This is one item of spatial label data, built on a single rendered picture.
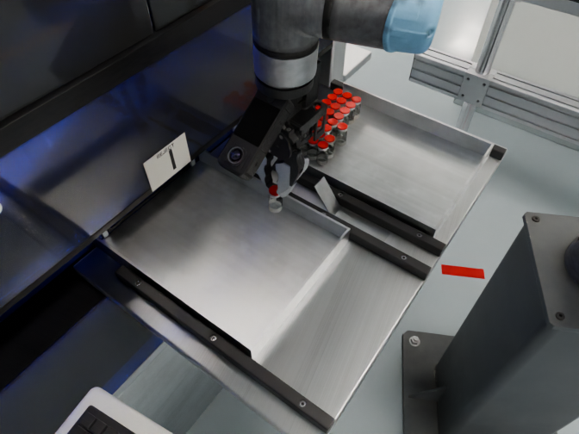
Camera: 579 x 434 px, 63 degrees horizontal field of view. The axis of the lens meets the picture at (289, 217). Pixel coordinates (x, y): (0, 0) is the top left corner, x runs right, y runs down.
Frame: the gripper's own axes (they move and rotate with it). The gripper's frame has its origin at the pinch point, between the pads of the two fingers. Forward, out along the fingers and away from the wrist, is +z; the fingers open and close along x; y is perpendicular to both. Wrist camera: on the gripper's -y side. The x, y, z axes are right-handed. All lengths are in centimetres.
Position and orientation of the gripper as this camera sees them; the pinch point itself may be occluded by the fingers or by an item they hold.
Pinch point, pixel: (273, 189)
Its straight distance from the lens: 71.7
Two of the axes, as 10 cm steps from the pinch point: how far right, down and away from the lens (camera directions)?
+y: 6.2, -6.2, 4.8
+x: -7.8, -5.1, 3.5
